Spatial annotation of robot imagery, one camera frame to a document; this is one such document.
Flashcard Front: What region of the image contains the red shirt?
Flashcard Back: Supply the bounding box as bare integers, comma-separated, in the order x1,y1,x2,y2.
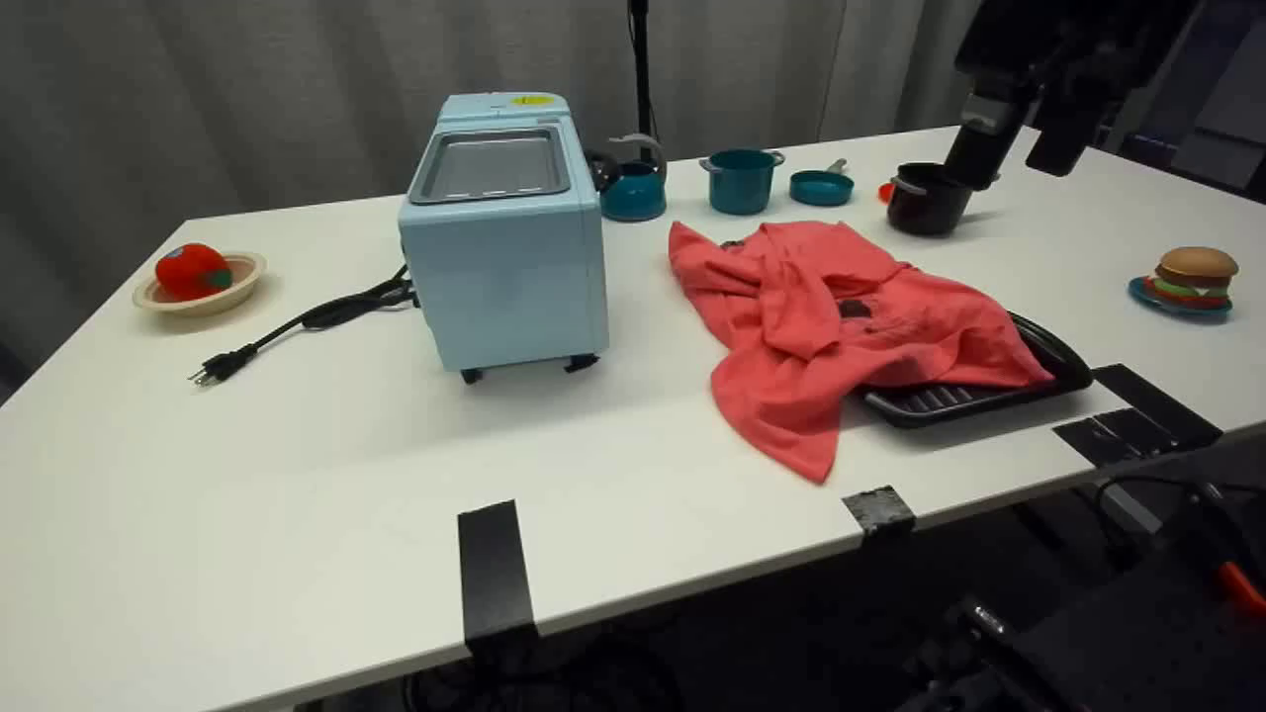
669,223,1054,488

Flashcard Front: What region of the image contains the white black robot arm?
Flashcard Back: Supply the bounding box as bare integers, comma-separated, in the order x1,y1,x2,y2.
944,0,1200,192

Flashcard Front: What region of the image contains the light blue toaster oven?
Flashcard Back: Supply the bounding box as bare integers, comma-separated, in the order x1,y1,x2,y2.
400,93,608,384

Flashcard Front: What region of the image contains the teal toy kettle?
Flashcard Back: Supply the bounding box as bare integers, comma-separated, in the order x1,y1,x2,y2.
588,134,669,223

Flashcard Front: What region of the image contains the teal toy pot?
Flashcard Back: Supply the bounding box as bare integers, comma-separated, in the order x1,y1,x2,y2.
699,151,785,214

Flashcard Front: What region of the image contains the black tape strip left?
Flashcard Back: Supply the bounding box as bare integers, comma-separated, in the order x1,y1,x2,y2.
459,503,533,652

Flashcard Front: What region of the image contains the black grill tray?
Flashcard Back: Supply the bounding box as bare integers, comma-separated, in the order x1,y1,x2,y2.
858,314,1092,426

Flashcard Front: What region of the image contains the black tape square middle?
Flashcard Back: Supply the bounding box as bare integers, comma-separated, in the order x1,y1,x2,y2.
844,488,915,538

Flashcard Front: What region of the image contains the black toy pot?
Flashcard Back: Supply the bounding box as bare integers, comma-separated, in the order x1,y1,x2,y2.
878,161,975,238

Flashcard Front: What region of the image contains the black stand pole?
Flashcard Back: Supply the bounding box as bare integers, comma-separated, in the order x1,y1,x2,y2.
625,0,651,134

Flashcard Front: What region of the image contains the beige small plate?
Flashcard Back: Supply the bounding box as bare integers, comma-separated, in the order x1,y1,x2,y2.
129,254,265,322

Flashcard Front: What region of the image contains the red toy tomato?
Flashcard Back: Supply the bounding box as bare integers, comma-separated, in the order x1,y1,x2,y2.
153,242,235,300

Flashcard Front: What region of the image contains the teal small plate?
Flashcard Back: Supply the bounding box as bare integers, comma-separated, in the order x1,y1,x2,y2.
1126,276,1230,325

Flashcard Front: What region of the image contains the black tape patch right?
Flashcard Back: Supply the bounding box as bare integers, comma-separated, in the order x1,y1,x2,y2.
1055,364,1224,468

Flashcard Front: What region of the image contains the toy hamburger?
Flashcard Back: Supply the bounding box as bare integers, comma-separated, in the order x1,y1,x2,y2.
1153,244,1237,305

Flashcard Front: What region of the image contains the black power cord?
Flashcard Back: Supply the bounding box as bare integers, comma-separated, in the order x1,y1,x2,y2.
185,267,419,393

